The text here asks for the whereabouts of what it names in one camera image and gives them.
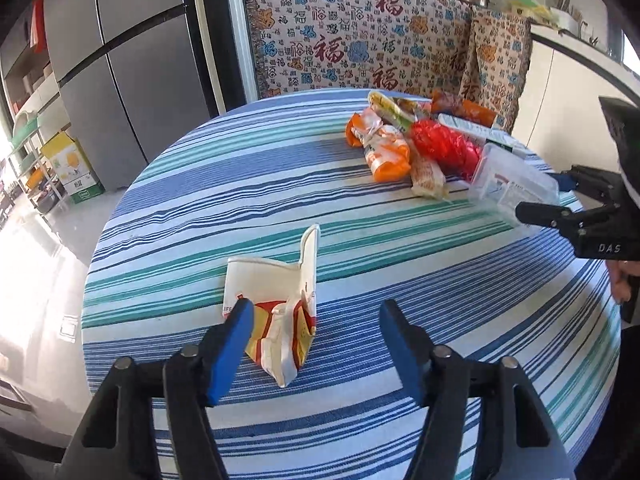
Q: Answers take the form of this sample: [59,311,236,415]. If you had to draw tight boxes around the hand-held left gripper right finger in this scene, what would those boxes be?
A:
[379,299,576,480]

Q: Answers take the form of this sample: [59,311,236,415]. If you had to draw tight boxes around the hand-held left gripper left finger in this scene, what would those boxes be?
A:
[60,297,256,480]

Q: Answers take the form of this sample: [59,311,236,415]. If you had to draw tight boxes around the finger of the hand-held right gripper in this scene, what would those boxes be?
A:
[515,200,586,233]
[552,164,623,207]

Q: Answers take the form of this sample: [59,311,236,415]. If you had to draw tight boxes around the clear plastic container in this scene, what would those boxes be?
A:
[467,142,561,228]

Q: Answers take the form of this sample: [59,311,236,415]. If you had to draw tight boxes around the white paper bag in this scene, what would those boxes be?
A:
[221,224,321,388]

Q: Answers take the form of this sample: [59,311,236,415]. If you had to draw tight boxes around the green white snack wrapper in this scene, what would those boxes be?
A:
[367,90,433,128]

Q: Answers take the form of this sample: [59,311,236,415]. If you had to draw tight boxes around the person's right hand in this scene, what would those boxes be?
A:
[607,259,640,307]

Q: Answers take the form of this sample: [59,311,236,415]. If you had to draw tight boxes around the white kitchen counter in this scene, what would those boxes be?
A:
[515,20,640,176]

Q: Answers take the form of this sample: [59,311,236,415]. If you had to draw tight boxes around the white green carton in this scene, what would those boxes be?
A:
[437,114,528,158]

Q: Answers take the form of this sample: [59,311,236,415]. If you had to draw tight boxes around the red plastic bag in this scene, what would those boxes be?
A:
[410,119,483,183]

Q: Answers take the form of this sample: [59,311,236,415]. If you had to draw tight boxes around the beige snack packet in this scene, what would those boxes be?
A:
[410,152,448,202]

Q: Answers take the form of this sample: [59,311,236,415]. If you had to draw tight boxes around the large orange white snack packet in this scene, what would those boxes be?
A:
[362,125,413,183]

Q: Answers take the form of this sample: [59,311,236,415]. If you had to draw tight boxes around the white utensil container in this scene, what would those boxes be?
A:
[550,0,585,32]

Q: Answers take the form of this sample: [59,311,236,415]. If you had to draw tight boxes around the blue green striped tablecloth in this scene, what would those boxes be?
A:
[80,87,623,480]

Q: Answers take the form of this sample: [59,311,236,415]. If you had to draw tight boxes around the yellow green packages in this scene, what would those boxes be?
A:
[507,0,556,26]

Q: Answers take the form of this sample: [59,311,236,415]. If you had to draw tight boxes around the small orange white wrapper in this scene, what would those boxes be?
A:
[345,107,386,148]

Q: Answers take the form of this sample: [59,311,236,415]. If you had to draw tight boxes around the yellow cardboard box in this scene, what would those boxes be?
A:
[40,131,106,205]

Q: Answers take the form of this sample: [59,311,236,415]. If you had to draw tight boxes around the printed patterned blanket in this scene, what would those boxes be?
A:
[243,0,533,133]

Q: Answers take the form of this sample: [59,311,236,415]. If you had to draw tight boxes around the metal storage rack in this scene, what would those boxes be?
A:
[0,110,68,218]

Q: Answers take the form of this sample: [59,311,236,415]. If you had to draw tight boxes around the grey refrigerator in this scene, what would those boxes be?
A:
[42,0,221,191]

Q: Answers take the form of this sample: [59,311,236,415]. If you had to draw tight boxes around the wooden shelf unit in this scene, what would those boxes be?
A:
[0,0,56,113]

